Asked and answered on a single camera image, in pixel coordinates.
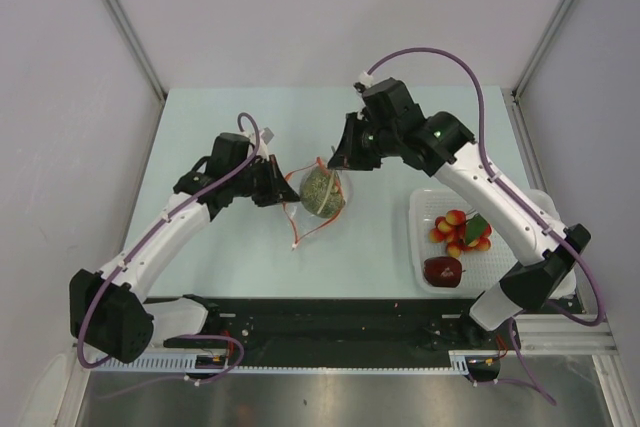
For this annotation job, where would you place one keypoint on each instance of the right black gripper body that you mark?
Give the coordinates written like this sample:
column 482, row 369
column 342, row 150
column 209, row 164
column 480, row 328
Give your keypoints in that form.
column 369, row 144

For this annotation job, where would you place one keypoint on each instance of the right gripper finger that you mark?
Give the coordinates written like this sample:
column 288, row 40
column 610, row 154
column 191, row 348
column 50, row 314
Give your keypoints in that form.
column 354, row 162
column 351, row 140

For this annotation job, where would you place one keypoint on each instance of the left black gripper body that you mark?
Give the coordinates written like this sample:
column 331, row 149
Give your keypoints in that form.
column 256, row 181

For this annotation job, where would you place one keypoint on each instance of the clear zip top bag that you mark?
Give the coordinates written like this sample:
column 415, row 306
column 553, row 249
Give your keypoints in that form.
column 302, row 223

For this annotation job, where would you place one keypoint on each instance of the fake green melon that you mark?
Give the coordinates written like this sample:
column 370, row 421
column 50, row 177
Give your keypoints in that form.
column 323, row 191

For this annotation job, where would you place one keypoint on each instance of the fake red strawberries bunch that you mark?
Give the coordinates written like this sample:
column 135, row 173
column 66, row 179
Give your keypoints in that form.
column 461, row 232

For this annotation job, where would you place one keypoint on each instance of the fake red apple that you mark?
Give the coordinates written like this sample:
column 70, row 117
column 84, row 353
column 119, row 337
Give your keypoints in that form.
column 443, row 272

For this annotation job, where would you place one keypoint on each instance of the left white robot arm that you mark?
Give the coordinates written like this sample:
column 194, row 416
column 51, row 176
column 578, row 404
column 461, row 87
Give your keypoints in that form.
column 107, row 307

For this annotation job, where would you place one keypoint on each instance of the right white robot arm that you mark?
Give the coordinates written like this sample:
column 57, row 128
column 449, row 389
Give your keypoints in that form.
column 442, row 147

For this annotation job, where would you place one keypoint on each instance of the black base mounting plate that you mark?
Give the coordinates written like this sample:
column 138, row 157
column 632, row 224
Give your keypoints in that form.
column 348, row 332

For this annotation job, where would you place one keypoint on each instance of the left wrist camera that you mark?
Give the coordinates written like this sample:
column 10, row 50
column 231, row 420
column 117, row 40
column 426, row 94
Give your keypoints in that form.
column 266, row 135

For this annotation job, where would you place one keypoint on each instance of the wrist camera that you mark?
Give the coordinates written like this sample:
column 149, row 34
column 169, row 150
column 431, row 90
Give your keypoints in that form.
column 266, row 135
column 363, row 82

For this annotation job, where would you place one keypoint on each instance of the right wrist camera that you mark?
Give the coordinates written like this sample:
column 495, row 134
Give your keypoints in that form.
column 363, row 82

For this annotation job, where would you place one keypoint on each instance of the right aluminium frame post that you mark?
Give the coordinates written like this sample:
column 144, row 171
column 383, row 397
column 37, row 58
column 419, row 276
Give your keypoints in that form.
column 552, row 29

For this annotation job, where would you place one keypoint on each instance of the aluminium frame post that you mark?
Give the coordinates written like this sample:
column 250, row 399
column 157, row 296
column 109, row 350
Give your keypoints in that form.
column 132, row 41
column 552, row 29

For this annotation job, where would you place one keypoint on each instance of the white slotted cable duct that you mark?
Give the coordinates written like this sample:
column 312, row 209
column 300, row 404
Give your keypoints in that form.
column 203, row 366

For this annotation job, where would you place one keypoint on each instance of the left aluminium frame post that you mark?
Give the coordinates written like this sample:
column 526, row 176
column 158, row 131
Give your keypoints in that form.
column 132, row 41

